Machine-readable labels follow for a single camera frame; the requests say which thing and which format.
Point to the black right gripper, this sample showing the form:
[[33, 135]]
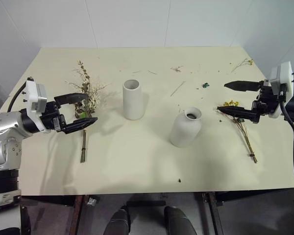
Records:
[[265, 101]]

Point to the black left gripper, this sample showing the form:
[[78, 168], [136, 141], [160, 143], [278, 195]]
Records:
[[51, 117]]

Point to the white cylinder vase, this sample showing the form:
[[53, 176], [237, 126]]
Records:
[[133, 99]]

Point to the white bottle-shaped vase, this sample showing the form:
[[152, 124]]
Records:
[[185, 127]]

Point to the green and white flower bunch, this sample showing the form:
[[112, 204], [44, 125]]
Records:
[[85, 98]]

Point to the yellow dried flower bunch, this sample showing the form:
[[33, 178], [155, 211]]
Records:
[[243, 132]]

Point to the small green leaf bit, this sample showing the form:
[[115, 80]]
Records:
[[205, 85]]

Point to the small dried sprig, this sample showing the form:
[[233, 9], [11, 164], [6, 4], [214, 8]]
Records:
[[243, 63]]

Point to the thin dry stem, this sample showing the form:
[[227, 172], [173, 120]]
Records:
[[178, 88]]

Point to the small dried twig scrap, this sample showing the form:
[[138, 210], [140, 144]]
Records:
[[177, 68]]

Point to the dark rounded shape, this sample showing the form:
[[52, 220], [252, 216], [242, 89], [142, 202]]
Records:
[[117, 221], [180, 221]]

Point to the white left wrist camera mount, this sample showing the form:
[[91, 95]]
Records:
[[33, 95]]

